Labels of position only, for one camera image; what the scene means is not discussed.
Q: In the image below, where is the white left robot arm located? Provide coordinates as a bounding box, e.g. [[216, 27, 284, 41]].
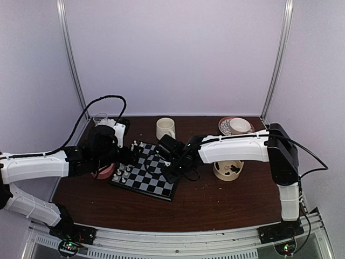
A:
[[1, 125, 143, 240]]

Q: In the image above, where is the clear glass cup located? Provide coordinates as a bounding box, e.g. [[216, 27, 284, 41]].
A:
[[93, 112, 108, 125]]

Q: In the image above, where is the black and white chessboard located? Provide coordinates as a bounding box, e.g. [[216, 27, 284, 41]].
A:
[[109, 142, 177, 202]]

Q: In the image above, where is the aluminium frame post left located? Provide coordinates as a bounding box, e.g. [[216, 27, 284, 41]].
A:
[[56, 0, 86, 109]]

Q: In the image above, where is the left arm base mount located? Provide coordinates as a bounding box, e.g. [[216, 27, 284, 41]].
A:
[[47, 224, 96, 258]]

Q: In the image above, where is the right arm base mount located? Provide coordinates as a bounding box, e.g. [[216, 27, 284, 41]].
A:
[[258, 221, 304, 257]]

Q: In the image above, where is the cream bowl of black pieces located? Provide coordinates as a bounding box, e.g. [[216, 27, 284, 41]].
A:
[[213, 160, 244, 181]]

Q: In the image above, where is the floral patterned saucer plate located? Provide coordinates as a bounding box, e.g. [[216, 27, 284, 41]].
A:
[[218, 117, 254, 136]]

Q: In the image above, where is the pink bowl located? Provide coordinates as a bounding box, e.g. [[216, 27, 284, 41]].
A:
[[91, 164, 115, 180]]

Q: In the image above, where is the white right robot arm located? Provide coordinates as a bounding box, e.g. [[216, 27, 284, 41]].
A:
[[155, 124, 300, 238]]

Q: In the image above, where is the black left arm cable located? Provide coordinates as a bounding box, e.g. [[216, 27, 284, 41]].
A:
[[10, 94, 127, 157]]

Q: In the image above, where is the white ribbed ceramic mug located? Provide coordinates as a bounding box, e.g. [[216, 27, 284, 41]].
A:
[[156, 118, 176, 140]]

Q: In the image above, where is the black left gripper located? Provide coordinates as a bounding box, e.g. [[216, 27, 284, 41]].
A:
[[94, 144, 143, 170]]

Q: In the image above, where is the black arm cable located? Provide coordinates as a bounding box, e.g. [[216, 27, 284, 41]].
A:
[[269, 134, 329, 179], [10, 94, 127, 157]]

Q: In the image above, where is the aluminium frame post right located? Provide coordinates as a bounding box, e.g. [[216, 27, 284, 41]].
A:
[[260, 0, 294, 123]]

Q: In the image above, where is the aluminium front rail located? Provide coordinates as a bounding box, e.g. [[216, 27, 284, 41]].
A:
[[21, 207, 337, 259]]

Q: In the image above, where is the white ceramic cup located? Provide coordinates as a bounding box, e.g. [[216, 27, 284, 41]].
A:
[[229, 118, 251, 134]]

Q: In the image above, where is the aluminium frame post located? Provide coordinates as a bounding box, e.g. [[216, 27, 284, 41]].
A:
[[56, 0, 86, 109], [260, 0, 294, 123]]

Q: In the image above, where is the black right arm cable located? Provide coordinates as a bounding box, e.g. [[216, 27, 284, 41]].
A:
[[269, 134, 329, 179]]

